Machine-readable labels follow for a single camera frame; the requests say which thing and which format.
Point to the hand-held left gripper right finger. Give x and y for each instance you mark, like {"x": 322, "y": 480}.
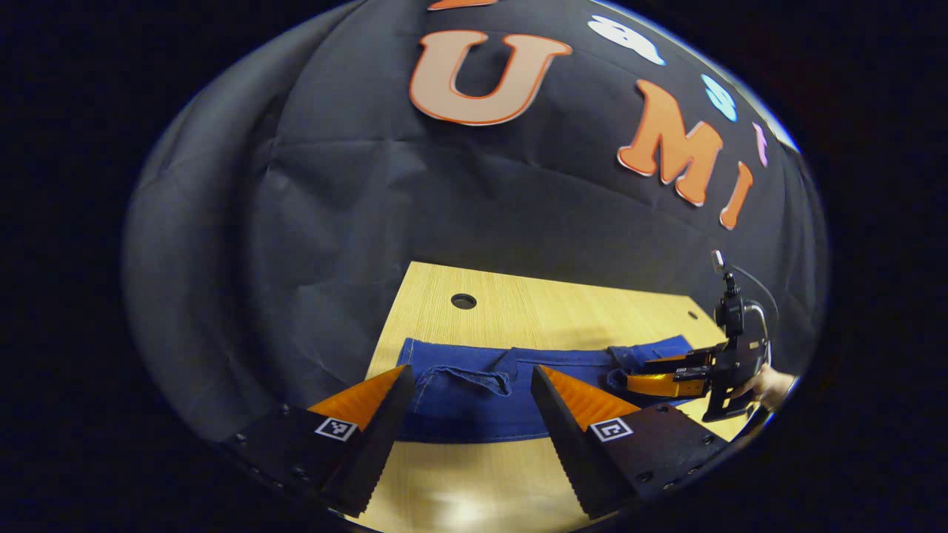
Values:
{"x": 566, "y": 444}

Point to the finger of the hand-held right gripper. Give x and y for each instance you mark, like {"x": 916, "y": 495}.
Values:
{"x": 670, "y": 363}
{"x": 659, "y": 385}

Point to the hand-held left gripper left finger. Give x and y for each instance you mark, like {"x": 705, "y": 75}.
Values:
{"x": 378, "y": 444}

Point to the blue jeans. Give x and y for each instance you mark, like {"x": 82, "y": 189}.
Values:
{"x": 474, "y": 414}

